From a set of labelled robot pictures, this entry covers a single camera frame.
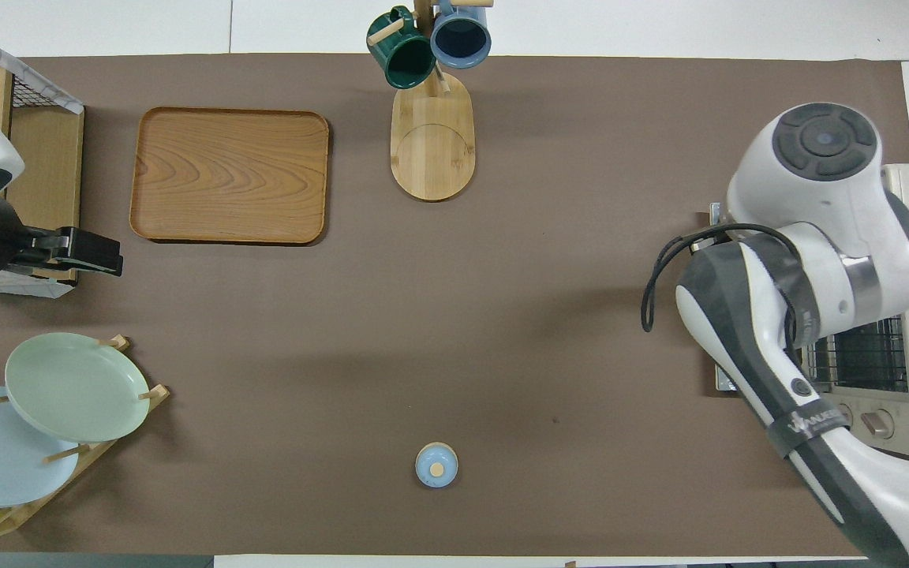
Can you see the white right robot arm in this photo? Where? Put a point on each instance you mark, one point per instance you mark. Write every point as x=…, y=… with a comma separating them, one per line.
x=817, y=205

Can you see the wooden stepped shelf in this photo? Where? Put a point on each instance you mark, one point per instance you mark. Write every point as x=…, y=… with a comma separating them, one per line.
x=48, y=173

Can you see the pale green plate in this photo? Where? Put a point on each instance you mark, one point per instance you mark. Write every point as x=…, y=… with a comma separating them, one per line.
x=76, y=386

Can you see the wooden plate rack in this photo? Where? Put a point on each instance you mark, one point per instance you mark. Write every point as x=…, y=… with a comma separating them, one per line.
x=156, y=392

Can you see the white grey patterned cloth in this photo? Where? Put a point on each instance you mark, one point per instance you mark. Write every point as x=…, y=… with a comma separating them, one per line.
x=60, y=102

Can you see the wooden serving tray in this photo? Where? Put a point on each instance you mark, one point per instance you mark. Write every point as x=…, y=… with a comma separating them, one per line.
x=230, y=175

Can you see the wooden mug tree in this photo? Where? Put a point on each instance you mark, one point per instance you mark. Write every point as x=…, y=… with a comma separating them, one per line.
x=432, y=150

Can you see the dark green mug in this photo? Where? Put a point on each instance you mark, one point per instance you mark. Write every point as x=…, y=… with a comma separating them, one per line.
x=407, y=63

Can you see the brown table mat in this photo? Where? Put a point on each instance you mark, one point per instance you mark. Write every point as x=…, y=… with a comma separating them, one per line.
x=502, y=315

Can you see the blue mug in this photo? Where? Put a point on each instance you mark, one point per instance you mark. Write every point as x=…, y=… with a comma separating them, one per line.
x=461, y=39

